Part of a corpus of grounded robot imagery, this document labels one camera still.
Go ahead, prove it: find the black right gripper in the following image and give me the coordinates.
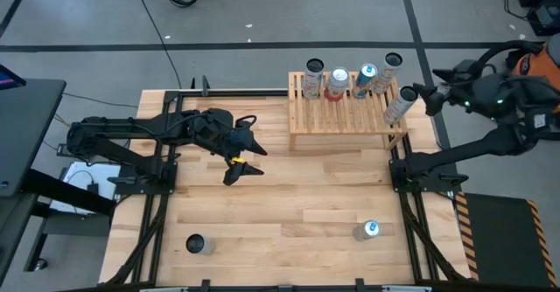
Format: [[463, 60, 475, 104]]
[[412, 66, 487, 117]]

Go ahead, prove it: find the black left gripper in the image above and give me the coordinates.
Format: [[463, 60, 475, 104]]
[[190, 107, 269, 187]]

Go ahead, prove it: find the Celsius Tropical Vibe can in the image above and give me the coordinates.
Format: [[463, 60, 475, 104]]
[[382, 85, 419, 126]]

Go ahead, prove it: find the tall silver black-top can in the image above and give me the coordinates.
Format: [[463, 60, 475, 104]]
[[371, 51, 404, 94], [185, 233, 216, 256]]

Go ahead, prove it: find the teal blue-tab energy can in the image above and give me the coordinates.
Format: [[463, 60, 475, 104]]
[[349, 62, 378, 100]]

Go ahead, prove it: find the Celsius Peach Vibe can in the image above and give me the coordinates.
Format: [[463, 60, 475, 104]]
[[301, 57, 326, 101]]

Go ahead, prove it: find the pink Spindrift can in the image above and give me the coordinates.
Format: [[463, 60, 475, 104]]
[[323, 66, 350, 102]]

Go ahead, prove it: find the wooden slatted shelf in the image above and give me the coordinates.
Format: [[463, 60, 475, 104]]
[[287, 70, 409, 152]]

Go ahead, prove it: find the black equipment case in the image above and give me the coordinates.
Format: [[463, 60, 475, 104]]
[[502, 0, 560, 38]]

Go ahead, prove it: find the silver blue-tab energy can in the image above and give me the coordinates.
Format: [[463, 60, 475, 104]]
[[352, 219, 382, 242]]

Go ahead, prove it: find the white flat box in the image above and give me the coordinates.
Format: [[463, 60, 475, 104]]
[[50, 160, 122, 217]]

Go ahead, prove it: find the black hazard-striped floor mat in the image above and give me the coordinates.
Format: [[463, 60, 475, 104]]
[[454, 191, 560, 289]]

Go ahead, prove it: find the black desk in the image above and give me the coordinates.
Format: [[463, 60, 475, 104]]
[[0, 78, 117, 284]]

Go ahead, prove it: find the blue screen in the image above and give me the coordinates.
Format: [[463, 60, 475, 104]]
[[0, 63, 26, 91]]

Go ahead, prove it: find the black metal table frame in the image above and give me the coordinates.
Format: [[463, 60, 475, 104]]
[[99, 88, 472, 292]]

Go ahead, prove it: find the long black floor cable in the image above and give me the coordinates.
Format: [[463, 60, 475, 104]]
[[130, 0, 183, 90]]

